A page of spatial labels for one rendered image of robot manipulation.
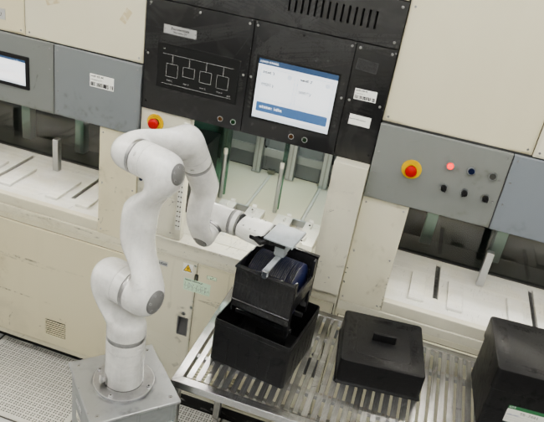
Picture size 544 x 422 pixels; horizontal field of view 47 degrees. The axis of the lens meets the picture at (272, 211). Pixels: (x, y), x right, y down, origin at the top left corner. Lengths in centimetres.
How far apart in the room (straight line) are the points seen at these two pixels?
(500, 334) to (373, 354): 42
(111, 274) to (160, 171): 38
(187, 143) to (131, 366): 70
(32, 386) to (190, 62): 171
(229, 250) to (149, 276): 83
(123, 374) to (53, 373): 128
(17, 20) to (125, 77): 47
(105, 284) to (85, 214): 97
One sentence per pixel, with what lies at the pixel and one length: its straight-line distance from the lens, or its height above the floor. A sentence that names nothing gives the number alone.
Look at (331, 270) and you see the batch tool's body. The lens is 237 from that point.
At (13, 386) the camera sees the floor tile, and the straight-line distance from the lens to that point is 323.
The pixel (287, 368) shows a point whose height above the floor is 84.
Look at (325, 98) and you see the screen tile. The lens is 218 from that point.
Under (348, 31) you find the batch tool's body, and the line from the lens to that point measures 212.
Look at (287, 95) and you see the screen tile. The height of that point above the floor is 158.
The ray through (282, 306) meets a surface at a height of 105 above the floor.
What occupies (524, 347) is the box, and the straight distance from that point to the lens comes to 224.
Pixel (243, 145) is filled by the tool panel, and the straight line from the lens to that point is 330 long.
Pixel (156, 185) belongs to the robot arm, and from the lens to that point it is 164.
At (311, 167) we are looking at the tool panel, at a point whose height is 96.
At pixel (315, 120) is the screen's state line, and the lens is 220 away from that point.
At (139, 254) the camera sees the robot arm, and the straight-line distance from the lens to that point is 176.
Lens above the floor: 222
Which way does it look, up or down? 28 degrees down
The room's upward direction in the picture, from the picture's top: 10 degrees clockwise
